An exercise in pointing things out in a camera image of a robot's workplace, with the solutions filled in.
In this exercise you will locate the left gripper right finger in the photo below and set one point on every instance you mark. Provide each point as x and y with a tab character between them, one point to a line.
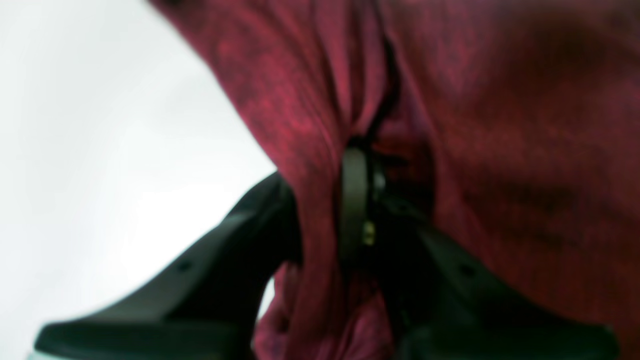
441	301

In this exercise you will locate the dark red t-shirt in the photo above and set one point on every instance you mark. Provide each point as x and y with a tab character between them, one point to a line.
513	123

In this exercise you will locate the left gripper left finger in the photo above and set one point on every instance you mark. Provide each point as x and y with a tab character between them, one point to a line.
203	305

